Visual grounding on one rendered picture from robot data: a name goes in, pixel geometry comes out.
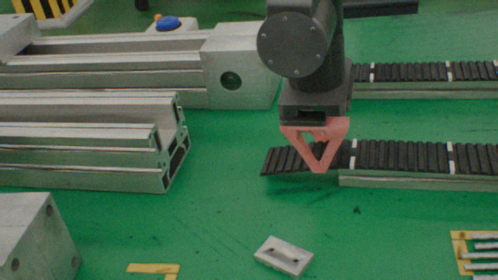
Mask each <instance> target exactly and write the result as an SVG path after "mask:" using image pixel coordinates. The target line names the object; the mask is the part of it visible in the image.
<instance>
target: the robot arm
mask: <svg viewBox="0 0 498 280"><path fill-rule="evenodd" d="M267 16H268V17H267V18H266V19H265V21H264V22H263V24H262V26H261V27H260V28H259V30H258V32H257V34H256V50H257V53H258V56H259V58H260V59H261V60H262V62H263V63H264V65H265V66H266V67H267V68H268V69H269V70H271V71H272V72H274V73H275V74H277V75H279V76H283V77H285V78H286V79H285V83H284V86H283V88H282V92H281V94H280V97H279V101H278V108H279V115H280V117H279V127H280V130H281V132H282V133H283V134H284V135H285V137H286V138H287V139H288V141H289V142H290V143H291V144H292V145H293V146H294V147H295V149H296V150H297V151H298V152H299V154H300V155H301V157H302V158H303V159H304V160H305V161H306V163H307V164H308V166H309V167H310V169H311V170H312V171H313V172H314V173H326V171H327V169H328V167H329V165H330V163H331V161H332V159H333V156H334V154H335V152H336V151H337V149H338V147H339V146H340V144H341V142H342V140H343V138H344V136H345V134H346V133H347V130H348V128H349V123H350V117H343V116H344V115H345V113H346V112H349V111H350V109H351V99H352V93H353V73H352V72H351V71H352V59H351V58H344V36H343V32H342V28H343V6H342V0H267ZM314 110H325V111H314ZM301 133H312V134H313V136H314V138H315V139H316V143H317V144H318V141H323V143H325V142H326V141H329V143H328V146H327V147H326V150H325V152H324V154H323V157H322V159H321V161H317V160H316V159H315V157H314V155H313V154H312V152H311V150H310V148H309V146H308V145H307V143H306V141H305V139H304V138H303V137H302V135H301Z"/></svg>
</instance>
